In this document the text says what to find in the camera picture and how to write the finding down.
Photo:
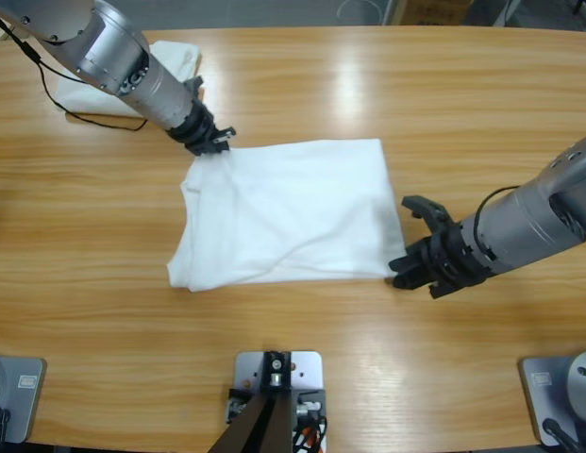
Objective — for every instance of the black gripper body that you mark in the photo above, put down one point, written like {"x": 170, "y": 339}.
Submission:
{"x": 448, "y": 262}
{"x": 198, "y": 129}

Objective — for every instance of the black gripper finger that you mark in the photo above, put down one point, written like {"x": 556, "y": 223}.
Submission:
{"x": 226, "y": 133}
{"x": 403, "y": 263}
{"x": 402, "y": 281}

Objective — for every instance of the white t-shirt with black logo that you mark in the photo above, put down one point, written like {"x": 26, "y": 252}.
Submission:
{"x": 283, "y": 212}

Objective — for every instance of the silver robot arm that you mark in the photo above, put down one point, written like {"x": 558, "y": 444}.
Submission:
{"x": 132, "y": 75}
{"x": 533, "y": 226}

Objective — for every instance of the brown cardboard box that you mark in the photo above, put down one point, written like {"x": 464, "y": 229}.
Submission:
{"x": 439, "y": 11}

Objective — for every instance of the grey metal stand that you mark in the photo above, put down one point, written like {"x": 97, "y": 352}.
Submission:
{"x": 502, "y": 14}

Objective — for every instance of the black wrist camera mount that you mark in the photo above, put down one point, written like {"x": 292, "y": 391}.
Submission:
{"x": 427, "y": 210}
{"x": 195, "y": 87}

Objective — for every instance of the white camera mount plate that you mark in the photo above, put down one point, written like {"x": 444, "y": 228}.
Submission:
{"x": 309, "y": 373}

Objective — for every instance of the black mount clamp bracket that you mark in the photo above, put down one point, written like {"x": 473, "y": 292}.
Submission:
{"x": 316, "y": 394}

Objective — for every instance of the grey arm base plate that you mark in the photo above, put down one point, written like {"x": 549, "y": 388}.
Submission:
{"x": 540, "y": 396}
{"x": 23, "y": 406}

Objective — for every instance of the dark camera mount post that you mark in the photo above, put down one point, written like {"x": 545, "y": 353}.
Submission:
{"x": 273, "y": 415}

